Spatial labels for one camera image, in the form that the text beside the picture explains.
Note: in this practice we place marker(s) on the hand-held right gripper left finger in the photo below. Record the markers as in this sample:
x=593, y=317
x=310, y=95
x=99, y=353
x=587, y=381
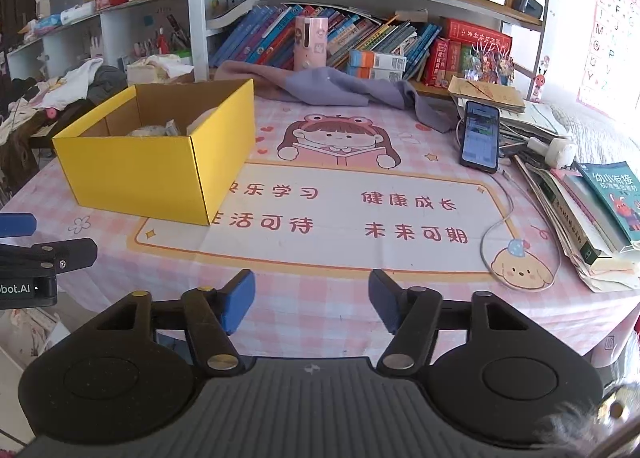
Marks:
x=237, y=303

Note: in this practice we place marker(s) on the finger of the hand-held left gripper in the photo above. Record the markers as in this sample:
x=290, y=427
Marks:
x=17, y=225
x=50, y=255

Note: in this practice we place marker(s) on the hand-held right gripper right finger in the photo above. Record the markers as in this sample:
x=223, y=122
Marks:
x=385, y=300

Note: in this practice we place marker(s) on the yellow cardboard box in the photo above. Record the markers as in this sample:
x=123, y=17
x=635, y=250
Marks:
x=135, y=177

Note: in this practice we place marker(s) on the small printed packet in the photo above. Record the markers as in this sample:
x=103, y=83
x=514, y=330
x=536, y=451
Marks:
x=175, y=128

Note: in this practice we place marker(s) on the pink cloth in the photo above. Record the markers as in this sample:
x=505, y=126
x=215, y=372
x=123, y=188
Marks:
x=200, y=122

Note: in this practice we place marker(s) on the brown garment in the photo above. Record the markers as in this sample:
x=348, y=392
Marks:
x=20, y=147

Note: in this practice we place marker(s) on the pink checked printed tablecloth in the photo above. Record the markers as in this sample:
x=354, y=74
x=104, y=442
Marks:
x=325, y=248

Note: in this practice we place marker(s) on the white garment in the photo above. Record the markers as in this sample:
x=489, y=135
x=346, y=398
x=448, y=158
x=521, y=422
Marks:
x=70, y=85

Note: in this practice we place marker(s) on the dark grey garment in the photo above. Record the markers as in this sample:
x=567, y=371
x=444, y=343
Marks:
x=107, y=82

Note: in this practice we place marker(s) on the black smartphone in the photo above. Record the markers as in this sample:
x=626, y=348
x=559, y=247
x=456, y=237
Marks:
x=480, y=137

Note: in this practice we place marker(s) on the pile of workbooks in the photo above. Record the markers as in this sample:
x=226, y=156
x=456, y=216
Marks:
x=575, y=233

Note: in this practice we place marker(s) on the blue wipes pack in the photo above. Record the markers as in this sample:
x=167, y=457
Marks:
x=47, y=24

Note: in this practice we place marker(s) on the cream plastic bag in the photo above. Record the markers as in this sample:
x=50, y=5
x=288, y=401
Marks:
x=160, y=67

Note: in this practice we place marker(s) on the white shelving unit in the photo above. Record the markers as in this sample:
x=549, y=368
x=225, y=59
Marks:
x=115, y=32

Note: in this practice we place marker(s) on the white wipes pack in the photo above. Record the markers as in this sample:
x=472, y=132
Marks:
x=77, y=14

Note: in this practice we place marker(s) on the purple cloth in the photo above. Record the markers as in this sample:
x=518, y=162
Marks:
x=325, y=85

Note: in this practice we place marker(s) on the white charger plug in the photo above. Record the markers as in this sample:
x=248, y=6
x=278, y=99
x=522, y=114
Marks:
x=555, y=152

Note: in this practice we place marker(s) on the brown paper envelope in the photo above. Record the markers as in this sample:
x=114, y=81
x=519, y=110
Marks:
x=492, y=95

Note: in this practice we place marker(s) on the grey fur cuff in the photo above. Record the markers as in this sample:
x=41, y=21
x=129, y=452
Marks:
x=580, y=425

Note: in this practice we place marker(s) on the stack of papers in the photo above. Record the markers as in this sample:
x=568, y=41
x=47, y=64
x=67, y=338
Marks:
x=537, y=120

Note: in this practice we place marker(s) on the teal children's book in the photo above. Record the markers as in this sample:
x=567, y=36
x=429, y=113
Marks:
x=615, y=203

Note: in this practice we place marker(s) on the red book set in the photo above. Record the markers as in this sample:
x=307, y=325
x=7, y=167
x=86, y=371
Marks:
x=450, y=57

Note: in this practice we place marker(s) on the red cloth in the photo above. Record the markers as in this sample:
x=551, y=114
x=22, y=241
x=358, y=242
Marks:
x=635, y=343

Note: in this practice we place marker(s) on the colourful sticker packet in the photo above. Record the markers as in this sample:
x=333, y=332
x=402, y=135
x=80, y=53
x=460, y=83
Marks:
x=487, y=62

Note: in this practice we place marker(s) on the pink cylindrical cup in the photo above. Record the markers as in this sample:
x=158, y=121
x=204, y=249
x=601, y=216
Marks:
x=310, y=45

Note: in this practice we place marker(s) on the row of colourful books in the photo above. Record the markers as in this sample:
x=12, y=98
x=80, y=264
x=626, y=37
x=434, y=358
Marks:
x=260, y=37

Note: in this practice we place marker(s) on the white metal bookshelf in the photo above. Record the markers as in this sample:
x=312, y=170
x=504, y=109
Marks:
x=197, y=27

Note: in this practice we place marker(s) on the grey quilted bedspread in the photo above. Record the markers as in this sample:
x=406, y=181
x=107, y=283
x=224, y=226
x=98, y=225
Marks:
x=600, y=132

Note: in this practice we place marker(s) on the open white booklet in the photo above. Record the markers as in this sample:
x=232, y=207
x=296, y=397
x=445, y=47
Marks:
x=230, y=15

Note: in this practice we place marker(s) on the black desk device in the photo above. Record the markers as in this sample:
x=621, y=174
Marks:
x=525, y=0

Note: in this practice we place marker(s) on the red cartoon wall sticker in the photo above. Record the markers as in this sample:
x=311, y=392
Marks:
x=540, y=82

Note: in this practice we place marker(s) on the alphabet wall poster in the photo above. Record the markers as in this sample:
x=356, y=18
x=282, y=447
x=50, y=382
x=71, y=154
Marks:
x=610, y=37

